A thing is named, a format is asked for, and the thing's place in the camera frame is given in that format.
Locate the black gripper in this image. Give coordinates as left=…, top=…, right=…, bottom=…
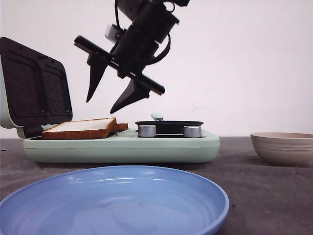
left=74, top=24, right=165, bottom=114

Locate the toast bread slice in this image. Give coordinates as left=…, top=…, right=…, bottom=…
left=112, top=123, right=128, bottom=132
left=42, top=117, right=117, bottom=140

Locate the breakfast maker hinged lid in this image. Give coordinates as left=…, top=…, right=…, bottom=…
left=0, top=37, right=72, bottom=139

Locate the beige ribbed bowl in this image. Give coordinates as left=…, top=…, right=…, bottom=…
left=250, top=132, right=313, bottom=166

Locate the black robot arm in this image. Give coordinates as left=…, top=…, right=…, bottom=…
left=74, top=0, right=179, bottom=114

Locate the mint green breakfast maker base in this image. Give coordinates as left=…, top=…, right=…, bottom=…
left=23, top=129, right=220, bottom=164

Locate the left silver control knob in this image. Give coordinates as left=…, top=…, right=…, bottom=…
left=138, top=125, right=157, bottom=138

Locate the silver control knob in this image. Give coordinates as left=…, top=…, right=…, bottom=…
left=138, top=125, right=157, bottom=138
left=183, top=125, right=202, bottom=138

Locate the black round frying pan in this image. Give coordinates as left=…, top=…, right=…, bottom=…
left=135, top=112, right=203, bottom=134

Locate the right silver control knob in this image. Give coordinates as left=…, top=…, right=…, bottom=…
left=183, top=125, right=202, bottom=138

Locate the blue round plate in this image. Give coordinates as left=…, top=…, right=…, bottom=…
left=0, top=166, right=230, bottom=235

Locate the grey table cloth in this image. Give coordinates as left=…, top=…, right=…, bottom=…
left=0, top=137, right=313, bottom=235

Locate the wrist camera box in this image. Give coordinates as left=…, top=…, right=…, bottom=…
left=105, top=24, right=120, bottom=43

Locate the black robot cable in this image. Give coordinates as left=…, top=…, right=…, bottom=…
left=146, top=33, right=171, bottom=65

